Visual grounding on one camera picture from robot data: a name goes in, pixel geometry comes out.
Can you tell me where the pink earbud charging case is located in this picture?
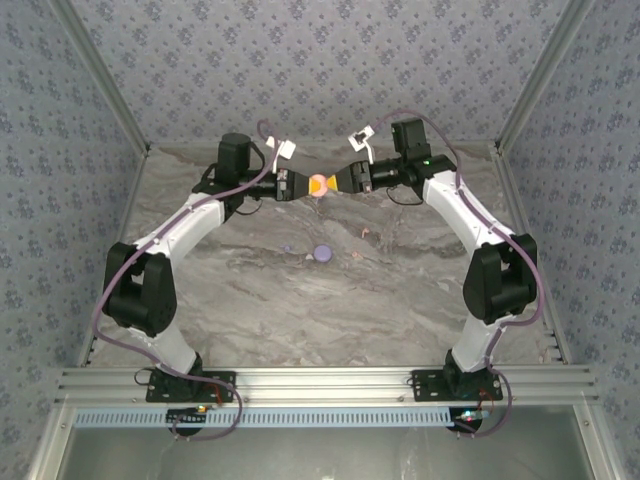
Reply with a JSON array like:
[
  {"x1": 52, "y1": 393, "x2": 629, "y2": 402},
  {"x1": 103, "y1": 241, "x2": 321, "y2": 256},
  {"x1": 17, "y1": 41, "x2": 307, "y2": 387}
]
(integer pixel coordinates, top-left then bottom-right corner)
[{"x1": 310, "y1": 173, "x2": 330, "y2": 205}]

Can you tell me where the black controller board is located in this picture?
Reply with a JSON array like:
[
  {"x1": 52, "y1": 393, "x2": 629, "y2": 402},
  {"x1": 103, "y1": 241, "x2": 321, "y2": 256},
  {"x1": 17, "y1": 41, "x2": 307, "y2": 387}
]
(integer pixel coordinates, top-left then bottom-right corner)
[
  {"x1": 451, "y1": 405, "x2": 489, "y2": 435},
  {"x1": 166, "y1": 405, "x2": 209, "y2": 432}
]

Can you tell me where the grey metal lower panel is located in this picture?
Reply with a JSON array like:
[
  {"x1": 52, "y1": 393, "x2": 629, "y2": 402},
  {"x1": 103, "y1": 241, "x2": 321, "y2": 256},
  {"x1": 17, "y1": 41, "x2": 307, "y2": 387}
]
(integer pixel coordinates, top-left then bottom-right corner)
[{"x1": 67, "y1": 424, "x2": 596, "y2": 480}]

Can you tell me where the aluminium lower strut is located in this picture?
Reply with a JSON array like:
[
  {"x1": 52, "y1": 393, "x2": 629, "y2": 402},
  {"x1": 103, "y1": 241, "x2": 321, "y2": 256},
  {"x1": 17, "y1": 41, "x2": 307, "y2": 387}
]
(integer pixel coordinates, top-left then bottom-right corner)
[
  {"x1": 571, "y1": 403, "x2": 621, "y2": 480},
  {"x1": 24, "y1": 403, "x2": 76, "y2": 480}
]

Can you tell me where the aluminium table side rail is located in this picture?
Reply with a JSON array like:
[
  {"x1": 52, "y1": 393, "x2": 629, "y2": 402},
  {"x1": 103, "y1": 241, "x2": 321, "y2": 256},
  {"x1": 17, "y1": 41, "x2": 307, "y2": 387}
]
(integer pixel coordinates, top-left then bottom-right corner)
[
  {"x1": 489, "y1": 142, "x2": 574, "y2": 369},
  {"x1": 74, "y1": 144, "x2": 151, "y2": 371}
]

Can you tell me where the aluminium frame post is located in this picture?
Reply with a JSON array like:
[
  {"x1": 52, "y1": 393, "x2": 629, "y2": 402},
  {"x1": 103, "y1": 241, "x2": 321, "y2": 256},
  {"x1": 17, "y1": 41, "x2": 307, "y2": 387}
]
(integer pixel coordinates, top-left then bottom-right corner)
[
  {"x1": 47, "y1": 0, "x2": 152, "y2": 154},
  {"x1": 493, "y1": 0, "x2": 600, "y2": 152}
]

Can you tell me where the aluminium mounting rail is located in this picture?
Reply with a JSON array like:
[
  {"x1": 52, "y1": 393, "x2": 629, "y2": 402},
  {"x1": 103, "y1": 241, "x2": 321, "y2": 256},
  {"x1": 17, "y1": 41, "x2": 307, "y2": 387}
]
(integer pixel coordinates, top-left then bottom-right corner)
[{"x1": 54, "y1": 366, "x2": 599, "y2": 405}]

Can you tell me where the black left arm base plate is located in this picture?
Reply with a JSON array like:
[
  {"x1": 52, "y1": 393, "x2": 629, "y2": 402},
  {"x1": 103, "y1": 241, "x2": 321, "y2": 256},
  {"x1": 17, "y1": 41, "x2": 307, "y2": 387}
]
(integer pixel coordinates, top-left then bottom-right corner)
[{"x1": 144, "y1": 368, "x2": 237, "y2": 404}]

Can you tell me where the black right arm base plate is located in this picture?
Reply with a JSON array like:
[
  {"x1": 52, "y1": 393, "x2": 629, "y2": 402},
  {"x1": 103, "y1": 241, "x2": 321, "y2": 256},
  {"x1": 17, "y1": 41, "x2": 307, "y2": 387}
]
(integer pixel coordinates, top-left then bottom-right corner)
[{"x1": 410, "y1": 368, "x2": 504, "y2": 404}]

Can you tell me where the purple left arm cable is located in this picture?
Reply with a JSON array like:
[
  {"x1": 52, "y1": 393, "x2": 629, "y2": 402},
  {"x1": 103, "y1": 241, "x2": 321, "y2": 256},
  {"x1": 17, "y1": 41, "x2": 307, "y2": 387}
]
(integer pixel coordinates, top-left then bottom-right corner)
[{"x1": 92, "y1": 119, "x2": 281, "y2": 444}]

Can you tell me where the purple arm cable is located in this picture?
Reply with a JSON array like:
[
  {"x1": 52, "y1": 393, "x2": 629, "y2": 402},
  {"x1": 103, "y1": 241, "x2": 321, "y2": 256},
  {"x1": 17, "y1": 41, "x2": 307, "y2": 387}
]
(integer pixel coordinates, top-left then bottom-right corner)
[
  {"x1": 369, "y1": 109, "x2": 546, "y2": 440},
  {"x1": 92, "y1": 119, "x2": 281, "y2": 444}
]

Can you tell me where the light blue slotted cable duct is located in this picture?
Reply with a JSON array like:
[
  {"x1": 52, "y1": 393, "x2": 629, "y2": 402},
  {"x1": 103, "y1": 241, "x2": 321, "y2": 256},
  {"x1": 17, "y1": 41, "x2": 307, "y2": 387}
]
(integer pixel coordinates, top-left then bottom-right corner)
[{"x1": 73, "y1": 407, "x2": 459, "y2": 429}]

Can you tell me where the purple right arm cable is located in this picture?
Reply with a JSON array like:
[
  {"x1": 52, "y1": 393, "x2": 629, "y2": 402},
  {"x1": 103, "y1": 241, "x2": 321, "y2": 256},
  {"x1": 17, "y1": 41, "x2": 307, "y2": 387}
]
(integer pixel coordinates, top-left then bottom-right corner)
[{"x1": 369, "y1": 109, "x2": 546, "y2": 440}]

